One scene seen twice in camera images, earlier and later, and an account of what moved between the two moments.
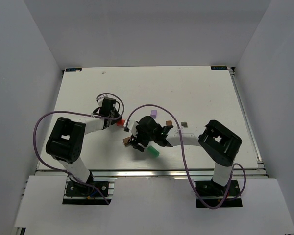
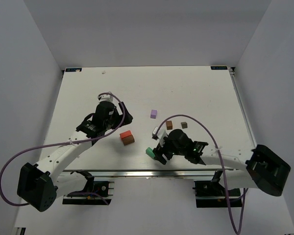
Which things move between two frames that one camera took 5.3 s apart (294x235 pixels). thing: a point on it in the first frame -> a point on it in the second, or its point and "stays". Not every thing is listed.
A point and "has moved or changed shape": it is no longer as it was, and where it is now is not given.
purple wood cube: (153, 113) stays
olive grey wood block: (184, 124) stays
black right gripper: (137, 141) -> (160, 152)
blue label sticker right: (218, 67) stays
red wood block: (120, 122) has moved or changed shape
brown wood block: (168, 123) stays
